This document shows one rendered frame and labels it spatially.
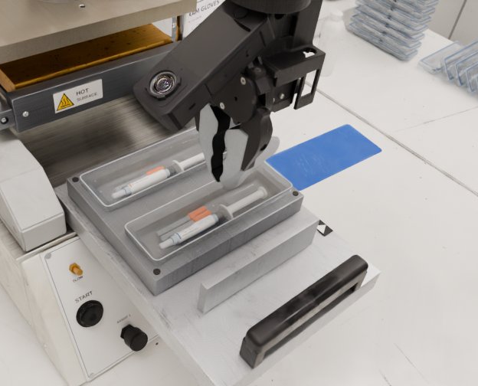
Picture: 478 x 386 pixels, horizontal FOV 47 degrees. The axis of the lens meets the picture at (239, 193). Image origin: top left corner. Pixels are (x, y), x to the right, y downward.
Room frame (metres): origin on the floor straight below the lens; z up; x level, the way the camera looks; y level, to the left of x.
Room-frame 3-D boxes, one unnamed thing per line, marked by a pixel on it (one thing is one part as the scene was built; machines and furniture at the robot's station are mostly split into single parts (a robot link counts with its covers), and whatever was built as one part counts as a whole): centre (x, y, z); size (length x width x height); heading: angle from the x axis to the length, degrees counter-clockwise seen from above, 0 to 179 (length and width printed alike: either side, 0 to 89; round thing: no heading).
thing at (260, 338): (0.31, -0.08, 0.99); 0.15 x 0.02 x 0.04; 138
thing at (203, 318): (0.40, 0.02, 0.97); 0.30 x 0.22 x 0.08; 48
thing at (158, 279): (0.43, 0.06, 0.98); 0.20 x 0.17 x 0.03; 138
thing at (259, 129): (0.39, 0.00, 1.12); 0.05 x 0.02 x 0.09; 48
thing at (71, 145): (0.63, 0.27, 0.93); 0.46 x 0.35 x 0.01; 48
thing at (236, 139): (0.41, -0.01, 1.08); 0.06 x 0.03 x 0.09; 138
